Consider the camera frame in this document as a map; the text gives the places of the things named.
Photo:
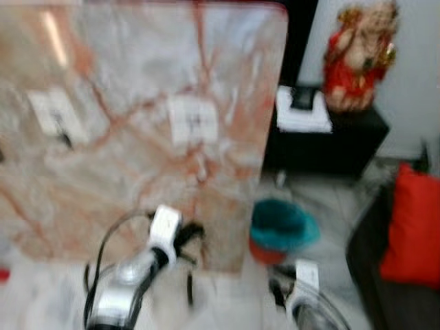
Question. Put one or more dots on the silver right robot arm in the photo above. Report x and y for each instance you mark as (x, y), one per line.
(313, 317)

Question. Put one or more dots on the red bucket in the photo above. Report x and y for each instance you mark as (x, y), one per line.
(265, 253)

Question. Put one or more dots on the black metal panel leg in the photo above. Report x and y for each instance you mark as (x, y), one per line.
(190, 289)

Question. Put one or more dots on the teal bin liner bag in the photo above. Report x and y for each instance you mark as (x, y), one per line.
(285, 223)

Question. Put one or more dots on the marble pattern panel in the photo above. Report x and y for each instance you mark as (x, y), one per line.
(137, 172)

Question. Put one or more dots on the dark sofa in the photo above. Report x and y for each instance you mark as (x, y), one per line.
(399, 309)

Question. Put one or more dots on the black side cabinet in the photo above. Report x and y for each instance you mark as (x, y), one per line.
(330, 151)

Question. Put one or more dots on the red cushion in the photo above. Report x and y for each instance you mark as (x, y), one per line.
(412, 227)

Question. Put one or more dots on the white box stack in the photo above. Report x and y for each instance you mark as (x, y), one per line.
(302, 118)

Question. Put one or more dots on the red gold deity statue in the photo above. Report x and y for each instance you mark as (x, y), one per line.
(357, 62)

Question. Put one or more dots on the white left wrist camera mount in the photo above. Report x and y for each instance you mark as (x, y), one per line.
(165, 227)

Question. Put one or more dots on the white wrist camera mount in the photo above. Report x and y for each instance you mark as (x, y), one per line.
(306, 275)
(165, 227)

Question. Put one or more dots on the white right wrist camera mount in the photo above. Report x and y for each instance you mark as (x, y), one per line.
(306, 275)

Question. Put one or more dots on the white taped wall hook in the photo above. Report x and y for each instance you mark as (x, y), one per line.
(193, 120)
(55, 113)

